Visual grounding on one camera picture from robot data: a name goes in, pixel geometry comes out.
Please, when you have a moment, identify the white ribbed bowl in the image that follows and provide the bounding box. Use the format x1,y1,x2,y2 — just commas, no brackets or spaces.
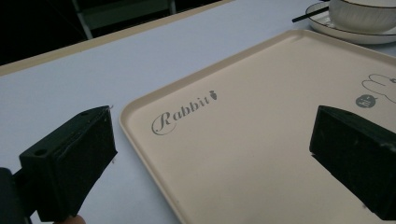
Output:
328,0,396,35

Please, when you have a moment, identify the black chopstick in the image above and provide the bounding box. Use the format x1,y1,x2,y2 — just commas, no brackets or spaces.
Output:
291,6,331,23

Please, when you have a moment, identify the white plate with black rim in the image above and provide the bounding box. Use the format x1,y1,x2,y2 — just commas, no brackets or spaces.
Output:
304,1,396,45

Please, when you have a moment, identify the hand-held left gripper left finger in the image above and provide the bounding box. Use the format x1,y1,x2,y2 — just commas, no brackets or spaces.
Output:
19,105,119,223

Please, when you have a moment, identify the beige plastic tray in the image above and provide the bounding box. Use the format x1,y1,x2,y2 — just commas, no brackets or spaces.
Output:
119,29,396,224

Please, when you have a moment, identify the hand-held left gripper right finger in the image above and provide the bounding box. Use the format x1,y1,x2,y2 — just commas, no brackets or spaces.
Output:
308,105,396,221

